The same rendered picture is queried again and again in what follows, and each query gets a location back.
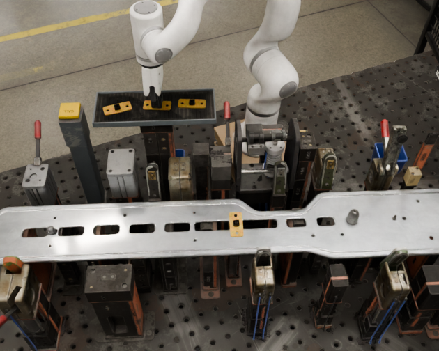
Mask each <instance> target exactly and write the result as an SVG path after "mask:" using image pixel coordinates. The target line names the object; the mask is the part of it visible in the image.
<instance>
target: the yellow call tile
mask: <svg viewBox="0 0 439 351"><path fill-rule="evenodd" d="M80 108H81V103H80V102H76V103H61V106H60V110H59V119H72V118H79V113H80Z"/></svg>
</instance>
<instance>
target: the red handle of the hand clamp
mask: <svg viewBox="0 0 439 351"><path fill-rule="evenodd" d="M380 125H381V135H382V138H383V155H384V154H385V150H386V147H387V142H388V140H389V137H390V136H389V126H388V120H386V119H383V120H382V121H381V122H380ZM391 170H392V167H391V166H390V162H388V163H387V167H386V169H385V171H391Z"/></svg>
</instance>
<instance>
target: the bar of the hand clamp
mask: <svg viewBox="0 0 439 351"><path fill-rule="evenodd" d="M406 132H407V129H406V126H405V125H393V126H392V129H391V132H390V137H389V140H388V142H387V147H386V150H385V154H384V157H383V161H382V165H383V173H382V176H383V175H384V174H385V169H386V167H387V163H388V162H391V164H390V166H391V167H392V170H391V171H389V172H390V175H391V176H393V174H394V170H395V167H396V163H397V161H398V158H399V154H400V152H401V147H402V145H403V143H405V142H406V141H407V140H408V137H407V136H406Z"/></svg>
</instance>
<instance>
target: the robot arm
mask: <svg viewBox="0 0 439 351"><path fill-rule="evenodd" d="M207 1H208V0H178V7H177V10H176V13H175V15H174V17H173V19H172V20H171V22H170V23H169V24H168V25H167V27H166V28H165V27H164V20H163V13H162V7H161V5H160V4H159V3H157V2H155V1H151V0H143V1H138V2H136V3H134V4H133V5H132V6H131V7H130V20H131V25H132V34H133V39H134V48H135V53H136V57H137V61H138V62H139V64H140V65H141V66H142V80H143V88H144V95H145V96H148V94H149V92H150V97H151V107H152V108H162V102H163V97H162V91H161V90H162V81H163V66H162V65H163V64H164V63H166V62H168V61H170V60H171V59H172V58H173V57H175V56H176V55H177V54H178V53H179V52H180V51H181V50H182V49H184V48H185V47H186V46H187V45H188V43H189V42H190V41H191V40H192V39H193V37H194V36H195V34H196V32H197V30H198V28H199V25H200V22H201V16H202V11H203V7H204V5H205V3H206V2H207ZM300 5H301V0H267V4H266V8H265V15H264V18H263V22H262V24H261V26H260V28H259V30H258V31H257V33H256V34H255V35H254V37H253V38H252V39H251V40H250V41H249V42H248V43H247V45H246V47H245V49H244V52H243V59H244V62H245V65H246V67H247V69H248V70H249V71H250V72H251V74H252V75H253V76H254V78H255V79H256V80H257V82H258V83H257V84H255V85H254V86H252V88H251V89H250V91H249V94H248V97H247V106H246V112H245V122H243V123H241V128H242V137H246V134H245V125H246V124H256V123H261V124H262V125H272V124H277V119H278V115H279V108H280V104H281V101H282V99H284V98H287V97H288V96H290V95H292V94H294V92H296V91H297V89H298V84H299V79H298V74H297V72H296V70H295V68H294V67H293V66H292V64H291V63H290V62H289V61H288V59H287V58H286V57H285V56H284V55H283V54H282V53H281V52H280V50H279V48H278V42H279V41H282V40H285V39H287V38H288V37H289V36H290V35H291V34H292V32H293V30H294V28H295V24H296V22H297V19H298V15H299V12H300Z"/></svg>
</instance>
